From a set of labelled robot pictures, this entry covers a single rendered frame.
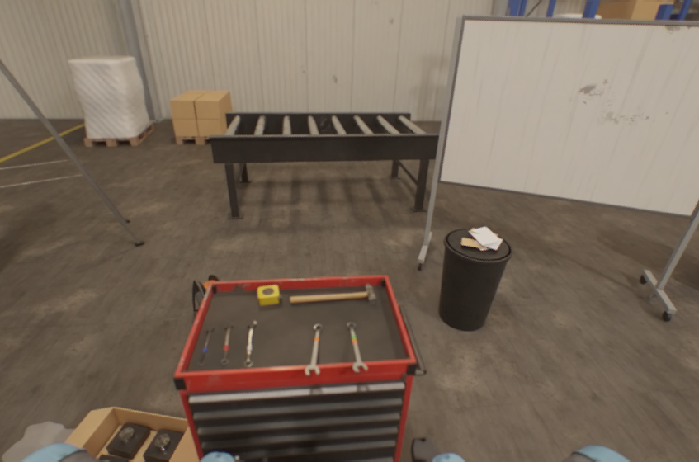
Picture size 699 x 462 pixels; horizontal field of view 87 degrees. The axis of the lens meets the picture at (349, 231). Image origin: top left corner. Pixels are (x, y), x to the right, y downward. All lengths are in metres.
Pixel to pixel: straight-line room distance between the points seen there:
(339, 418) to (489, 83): 2.45
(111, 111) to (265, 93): 3.14
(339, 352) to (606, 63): 2.56
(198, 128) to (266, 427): 6.18
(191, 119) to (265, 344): 6.04
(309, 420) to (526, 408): 1.47
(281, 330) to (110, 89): 6.38
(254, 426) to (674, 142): 3.06
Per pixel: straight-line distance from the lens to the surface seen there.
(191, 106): 7.05
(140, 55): 9.23
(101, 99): 7.43
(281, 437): 1.42
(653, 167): 3.36
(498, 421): 2.39
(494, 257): 2.48
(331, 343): 1.31
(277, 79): 8.84
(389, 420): 1.38
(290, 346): 1.31
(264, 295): 1.47
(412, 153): 4.18
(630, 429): 2.72
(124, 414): 2.23
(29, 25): 10.28
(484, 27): 3.02
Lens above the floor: 1.84
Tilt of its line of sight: 28 degrees down
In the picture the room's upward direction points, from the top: 2 degrees clockwise
